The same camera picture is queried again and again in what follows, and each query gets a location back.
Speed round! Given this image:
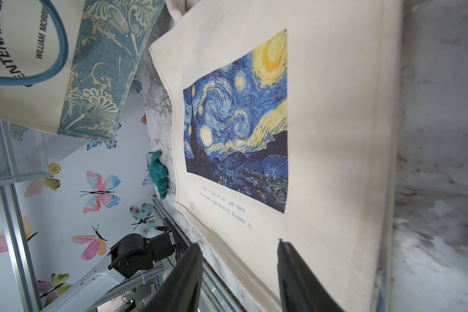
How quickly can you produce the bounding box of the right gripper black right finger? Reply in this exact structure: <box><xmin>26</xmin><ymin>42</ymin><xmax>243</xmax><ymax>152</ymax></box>
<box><xmin>277</xmin><ymin>240</ymin><xmax>343</xmax><ymax>312</ymax></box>

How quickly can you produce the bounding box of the green rubber glove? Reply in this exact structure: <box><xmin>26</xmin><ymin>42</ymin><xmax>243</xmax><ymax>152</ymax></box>
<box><xmin>146</xmin><ymin>151</ymin><xmax>169</xmax><ymax>200</ymax></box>

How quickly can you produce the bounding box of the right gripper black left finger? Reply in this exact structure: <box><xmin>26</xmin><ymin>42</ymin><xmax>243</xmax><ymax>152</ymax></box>
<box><xmin>142</xmin><ymin>243</ymin><xmax>203</xmax><ymax>312</ymax></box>

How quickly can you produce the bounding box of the starry night canvas tote bag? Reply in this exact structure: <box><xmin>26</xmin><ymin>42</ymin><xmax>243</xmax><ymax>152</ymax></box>
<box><xmin>149</xmin><ymin>1</ymin><xmax>402</xmax><ymax>311</ymax></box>

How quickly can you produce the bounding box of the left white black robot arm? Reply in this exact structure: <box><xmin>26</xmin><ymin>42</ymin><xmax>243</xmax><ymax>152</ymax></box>
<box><xmin>43</xmin><ymin>232</ymin><xmax>175</xmax><ymax>311</ymax></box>

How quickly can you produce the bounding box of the blue handled canvas tote bag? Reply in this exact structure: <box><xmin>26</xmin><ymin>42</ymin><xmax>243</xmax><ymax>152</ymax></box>
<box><xmin>0</xmin><ymin>0</ymin><xmax>165</xmax><ymax>143</ymax></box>

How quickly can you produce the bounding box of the white mesh wall basket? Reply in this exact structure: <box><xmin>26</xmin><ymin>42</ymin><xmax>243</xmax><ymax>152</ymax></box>
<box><xmin>0</xmin><ymin>120</ymin><xmax>50</xmax><ymax>186</ymax></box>

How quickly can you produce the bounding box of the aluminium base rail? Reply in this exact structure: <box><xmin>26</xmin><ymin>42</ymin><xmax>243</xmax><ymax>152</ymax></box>
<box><xmin>98</xmin><ymin>198</ymin><xmax>243</xmax><ymax>311</ymax></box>

